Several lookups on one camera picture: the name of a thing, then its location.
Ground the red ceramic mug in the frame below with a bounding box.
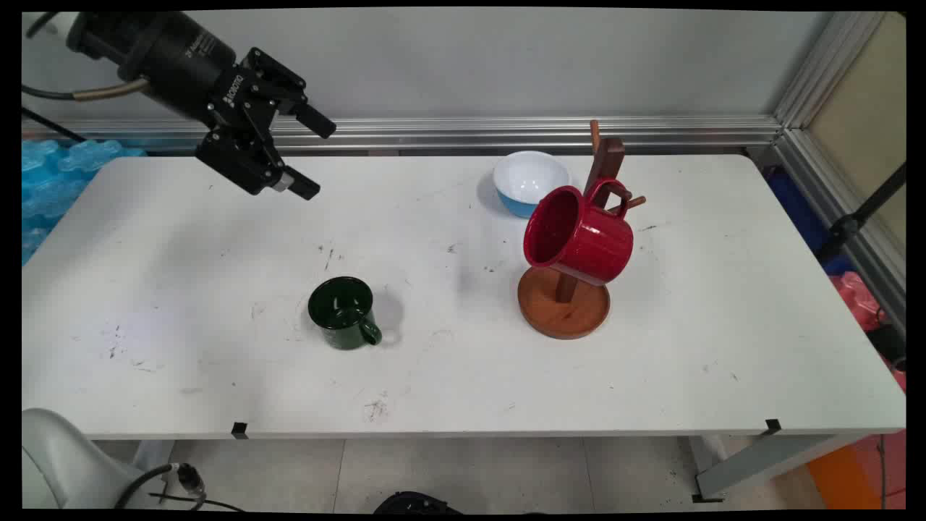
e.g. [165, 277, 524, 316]
[522, 177, 635, 287]

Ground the wooden mug tree stand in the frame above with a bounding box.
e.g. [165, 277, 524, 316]
[517, 119, 647, 341]

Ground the slanted aluminium frame profile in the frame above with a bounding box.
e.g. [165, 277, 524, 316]
[773, 11, 906, 337]

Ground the blue plastic bag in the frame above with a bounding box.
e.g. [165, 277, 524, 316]
[765, 168, 854, 277]

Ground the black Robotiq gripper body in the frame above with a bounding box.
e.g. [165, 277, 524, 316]
[67, 11, 252, 131]

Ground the grey metal table leg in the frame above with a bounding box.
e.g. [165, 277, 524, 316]
[693, 433, 865, 503]

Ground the blue bubble wrap plastic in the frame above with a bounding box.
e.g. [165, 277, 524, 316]
[22, 139, 147, 266]

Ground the black tripod stand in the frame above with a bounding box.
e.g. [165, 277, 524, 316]
[816, 163, 906, 266]

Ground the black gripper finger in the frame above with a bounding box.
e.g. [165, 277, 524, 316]
[245, 46, 338, 140]
[195, 104, 322, 202]

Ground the horizontal aluminium frame rail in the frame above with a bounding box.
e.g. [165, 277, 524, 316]
[22, 114, 786, 154]

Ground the pink red plastic bag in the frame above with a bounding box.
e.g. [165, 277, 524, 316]
[831, 271, 906, 391]

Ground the dark green mug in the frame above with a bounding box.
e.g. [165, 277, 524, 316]
[307, 276, 383, 351]

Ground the orange box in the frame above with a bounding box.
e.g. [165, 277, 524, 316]
[806, 430, 906, 511]

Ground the black rounded object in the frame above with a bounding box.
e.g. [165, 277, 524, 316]
[372, 491, 465, 514]

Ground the black cable with metal plug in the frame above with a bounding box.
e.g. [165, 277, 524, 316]
[114, 462, 248, 512]

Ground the thin black cable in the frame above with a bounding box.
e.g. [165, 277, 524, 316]
[22, 107, 89, 143]

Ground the blue bowl white inside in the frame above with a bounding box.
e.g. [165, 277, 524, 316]
[493, 151, 572, 219]

